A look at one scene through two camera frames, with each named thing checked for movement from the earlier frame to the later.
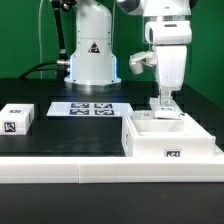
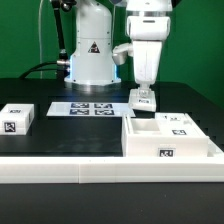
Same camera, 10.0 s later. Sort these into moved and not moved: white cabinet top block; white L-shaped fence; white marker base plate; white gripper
Moved: white gripper
Not moved: white marker base plate; white L-shaped fence; white cabinet top block
